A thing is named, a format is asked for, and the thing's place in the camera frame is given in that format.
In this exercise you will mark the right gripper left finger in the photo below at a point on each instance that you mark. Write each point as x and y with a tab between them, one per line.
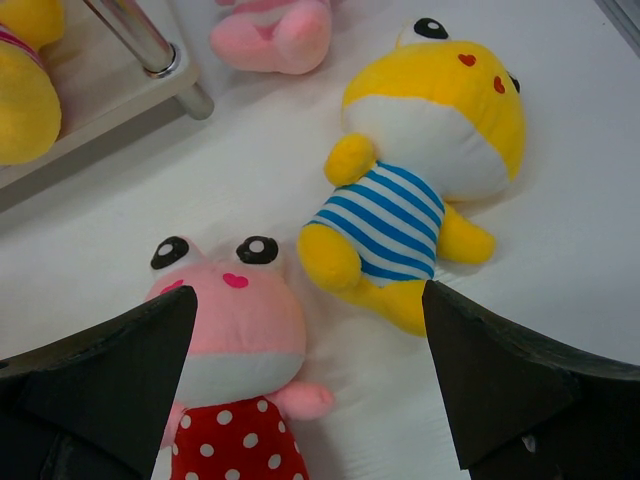
94	405

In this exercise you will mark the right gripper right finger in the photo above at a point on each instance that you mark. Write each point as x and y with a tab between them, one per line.
521	405

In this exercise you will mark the yellow plush red-striped shirt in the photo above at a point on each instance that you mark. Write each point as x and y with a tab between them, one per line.
31	113

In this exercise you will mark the white two-tier shelf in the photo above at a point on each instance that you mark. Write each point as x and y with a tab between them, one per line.
122	68

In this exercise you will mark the pink plush red polka-dot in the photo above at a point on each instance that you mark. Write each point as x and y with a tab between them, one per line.
238	387

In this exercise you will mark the yellow plush blue-striped shirt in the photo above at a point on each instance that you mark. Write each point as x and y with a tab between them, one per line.
434	122

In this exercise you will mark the pink plush pink-striped shirt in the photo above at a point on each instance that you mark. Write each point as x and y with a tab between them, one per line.
289	37

